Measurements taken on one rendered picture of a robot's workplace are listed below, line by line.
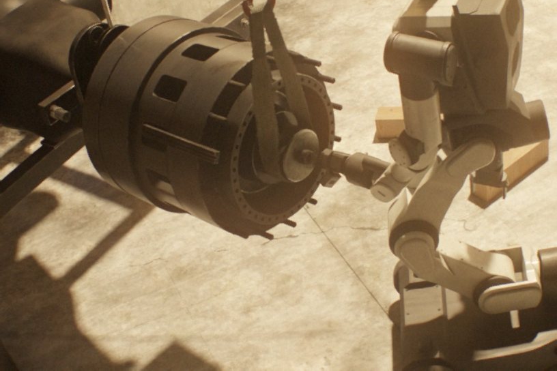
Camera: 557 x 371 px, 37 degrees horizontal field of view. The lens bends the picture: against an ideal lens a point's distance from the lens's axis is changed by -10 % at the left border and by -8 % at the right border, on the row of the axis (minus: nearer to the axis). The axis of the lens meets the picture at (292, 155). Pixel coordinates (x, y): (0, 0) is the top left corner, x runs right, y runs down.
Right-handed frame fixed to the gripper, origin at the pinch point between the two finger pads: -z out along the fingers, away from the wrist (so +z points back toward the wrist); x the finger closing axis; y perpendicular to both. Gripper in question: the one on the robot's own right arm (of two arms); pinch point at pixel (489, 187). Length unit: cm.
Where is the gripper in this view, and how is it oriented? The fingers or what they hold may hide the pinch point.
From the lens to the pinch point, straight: 280.3
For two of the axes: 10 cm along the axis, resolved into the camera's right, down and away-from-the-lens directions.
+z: -1.3, -7.6, -6.3
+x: -9.0, -1.8, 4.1
